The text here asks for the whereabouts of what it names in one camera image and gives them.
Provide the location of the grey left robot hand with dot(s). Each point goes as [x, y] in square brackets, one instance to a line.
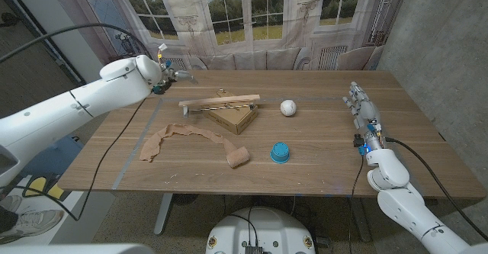
[167, 79]

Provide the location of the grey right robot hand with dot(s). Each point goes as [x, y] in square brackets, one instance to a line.
[366, 111]

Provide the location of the wooden strip with metal brackets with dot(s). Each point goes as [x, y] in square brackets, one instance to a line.
[221, 100]

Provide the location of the tan elastic arm wrap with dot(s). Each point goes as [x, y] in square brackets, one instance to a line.
[238, 156]

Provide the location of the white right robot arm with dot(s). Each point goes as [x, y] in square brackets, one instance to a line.
[400, 204]

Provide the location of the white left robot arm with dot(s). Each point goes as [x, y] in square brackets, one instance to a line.
[76, 109]

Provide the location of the brown cardboard box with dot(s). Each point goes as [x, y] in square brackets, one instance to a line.
[232, 118]

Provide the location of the small blue-lidded container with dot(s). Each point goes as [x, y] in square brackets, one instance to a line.
[280, 153]

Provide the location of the white baseball red stitching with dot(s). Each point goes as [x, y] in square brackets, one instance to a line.
[288, 108]

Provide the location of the printed window scene backdrop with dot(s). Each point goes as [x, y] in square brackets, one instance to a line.
[248, 17]

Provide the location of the grey metal table leg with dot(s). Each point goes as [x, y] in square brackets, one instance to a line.
[361, 219]
[163, 212]

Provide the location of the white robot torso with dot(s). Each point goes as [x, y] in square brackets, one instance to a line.
[263, 227]

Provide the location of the yellow black floor object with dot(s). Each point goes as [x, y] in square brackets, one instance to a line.
[36, 185]

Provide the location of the white robot body edge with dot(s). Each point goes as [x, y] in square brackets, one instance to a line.
[76, 250]

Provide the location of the grey white sneaker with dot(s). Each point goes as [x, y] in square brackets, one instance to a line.
[9, 202]
[34, 223]

